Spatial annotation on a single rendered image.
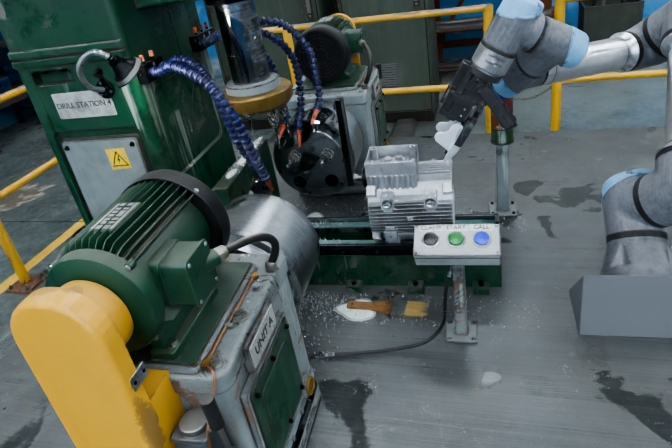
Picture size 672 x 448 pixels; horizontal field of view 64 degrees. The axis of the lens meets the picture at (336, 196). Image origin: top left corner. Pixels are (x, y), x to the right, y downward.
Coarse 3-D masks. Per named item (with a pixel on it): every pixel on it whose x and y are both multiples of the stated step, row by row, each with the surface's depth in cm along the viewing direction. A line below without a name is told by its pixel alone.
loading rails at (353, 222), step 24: (360, 216) 149; (456, 216) 141; (480, 216) 140; (336, 240) 142; (360, 240) 140; (384, 240) 138; (408, 240) 136; (336, 264) 141; (360, 264) 139; (384, 264) 137; (408, 264) 136; (360, 288) 139; (408, 288) 136; (480, 288) 131
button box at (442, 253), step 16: (464, 224) 109; (480, 224) 108; (496, 224) 107; (416, 240) 110; (464, 240) 107; (496, 240) 106; (416, 256) 108; (432, 256) 108; (448, 256) 107; (464, 256) 106; (480, 256) 105; (496, 256) 105
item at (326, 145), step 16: (304, 112) 161; (320, 112) 159; (288, 128) 156; (304, 128) 155; (320, 128) 154; (336, 128) 154; (352, 128) 162; (288, 144) 158; (304, 144) 157; (320, 144) 156; (336, 144) 155; (352, 144) 157; (288, 160) 158; (304, 160) 160; (320, 160) 158; (336, 160) 157; (288, 176) 164; (304, 176) 162; (320, 176) 161; (336, 176) 159; (304, 192) 166; (320, 192) 164
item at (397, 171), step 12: (408, 144) 133; (372, 156) 134; (384, 156) 135; (396, 156) 130; (408, 156) 134; (372, 168) 127; (384, 168) 126; (396, 168) 126; (408, 168) 125; (372, 180) 129; (384, 180) 128; (396, 180) 127; (408, 180) 126
